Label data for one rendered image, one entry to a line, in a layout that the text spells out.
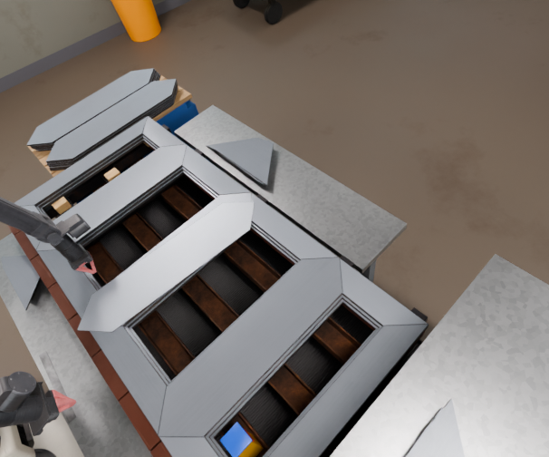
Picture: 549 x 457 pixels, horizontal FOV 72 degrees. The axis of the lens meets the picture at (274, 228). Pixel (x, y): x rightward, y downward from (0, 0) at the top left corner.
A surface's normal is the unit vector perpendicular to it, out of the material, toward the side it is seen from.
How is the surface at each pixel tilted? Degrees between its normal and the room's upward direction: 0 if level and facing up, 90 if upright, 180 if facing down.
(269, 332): 0
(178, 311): 0
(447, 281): 0
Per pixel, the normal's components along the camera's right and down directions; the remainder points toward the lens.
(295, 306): -0.14, -0.57
